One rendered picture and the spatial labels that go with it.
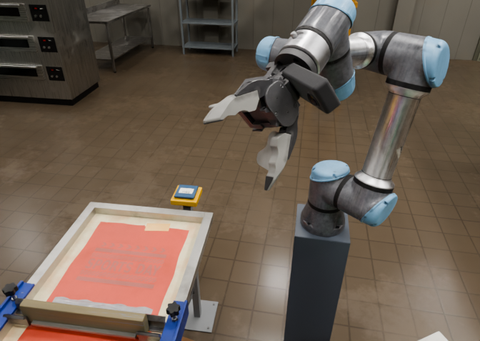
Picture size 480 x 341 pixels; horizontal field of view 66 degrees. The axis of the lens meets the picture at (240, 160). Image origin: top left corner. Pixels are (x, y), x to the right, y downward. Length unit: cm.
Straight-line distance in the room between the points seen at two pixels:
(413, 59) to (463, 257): 242
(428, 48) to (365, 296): 199
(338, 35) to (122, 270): 119
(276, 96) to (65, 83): 519
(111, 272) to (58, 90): 443
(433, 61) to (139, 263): 120
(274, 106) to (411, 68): 56
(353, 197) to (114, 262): 95
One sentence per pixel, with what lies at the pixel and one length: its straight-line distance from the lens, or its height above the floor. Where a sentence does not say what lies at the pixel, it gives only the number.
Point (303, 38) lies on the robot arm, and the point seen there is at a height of 191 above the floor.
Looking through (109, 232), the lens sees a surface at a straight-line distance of 171.
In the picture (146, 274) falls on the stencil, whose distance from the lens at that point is 150.
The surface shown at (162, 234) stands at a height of 96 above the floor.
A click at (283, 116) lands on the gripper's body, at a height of 182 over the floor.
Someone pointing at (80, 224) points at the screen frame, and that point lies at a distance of 174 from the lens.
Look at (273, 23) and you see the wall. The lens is 802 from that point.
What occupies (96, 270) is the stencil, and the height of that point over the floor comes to 96.
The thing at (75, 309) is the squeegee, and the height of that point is 106.
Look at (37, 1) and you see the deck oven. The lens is 548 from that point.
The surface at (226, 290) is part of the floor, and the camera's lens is 264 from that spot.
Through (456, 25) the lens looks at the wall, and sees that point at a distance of 840.
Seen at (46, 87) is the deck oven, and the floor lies 27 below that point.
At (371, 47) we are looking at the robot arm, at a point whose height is 180.
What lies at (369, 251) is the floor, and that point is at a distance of 304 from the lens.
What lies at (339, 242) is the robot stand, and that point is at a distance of 127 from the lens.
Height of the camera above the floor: 204
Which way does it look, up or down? 31 degrees down
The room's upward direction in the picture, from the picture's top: straight up
